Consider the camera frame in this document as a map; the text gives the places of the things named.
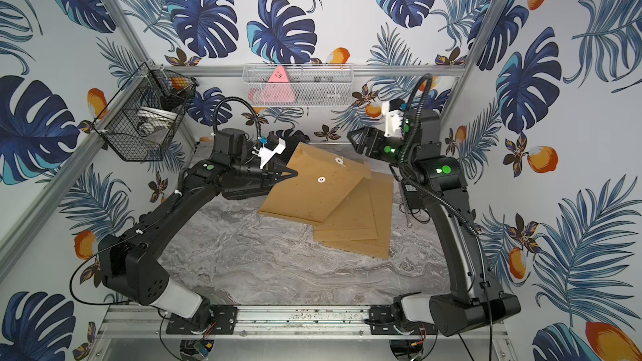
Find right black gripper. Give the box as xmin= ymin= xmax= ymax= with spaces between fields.
xmin=346 ymin=129 xmax=416 ymax=173

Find brown kraft file bag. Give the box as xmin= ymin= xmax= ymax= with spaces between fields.
xmin=258 ymin=143 xmax=371 ymax=224
xmin=313 ymin=172 xmax=378 ymax=242
xmin=321 ymin=172 xmax=394 ymax=260

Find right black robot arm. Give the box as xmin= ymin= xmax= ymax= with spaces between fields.
xmin=348 ymin=74 xmax=521 ymax=337

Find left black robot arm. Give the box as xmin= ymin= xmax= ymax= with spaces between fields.
xmin=97 ymin=127 xmax=298 ymax=331

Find black plastic tool case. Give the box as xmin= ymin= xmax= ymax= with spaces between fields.
xmin=212 ymin=129 xmax=309 ymax=200

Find black power adapter brick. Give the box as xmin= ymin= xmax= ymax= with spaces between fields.
xmin=401 ymin=183 xmax=431 ymax=227

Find pink triangular power strip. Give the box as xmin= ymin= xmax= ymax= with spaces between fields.
xmin=257 ymin=65 xmax=296 ymax=105

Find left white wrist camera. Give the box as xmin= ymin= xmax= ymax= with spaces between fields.
xmin=252 ymin=137 xmax=286 ymax=169

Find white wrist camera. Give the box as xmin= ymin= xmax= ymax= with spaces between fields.
xmin=381 ymin=99 xmax=406 ymax=138
xmin=252 ymin=137 xmax=286 ymax=169

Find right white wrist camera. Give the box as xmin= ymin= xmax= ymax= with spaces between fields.
xmin=381 ymin=99 xmax=406 ymax=138

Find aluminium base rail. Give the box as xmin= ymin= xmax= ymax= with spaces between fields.
xmin=94 ymin=303 xmax=508 ymax=342

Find black wire basket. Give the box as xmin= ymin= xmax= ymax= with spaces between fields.
xmin=91 ymin=63 xmax=198 ymax=161

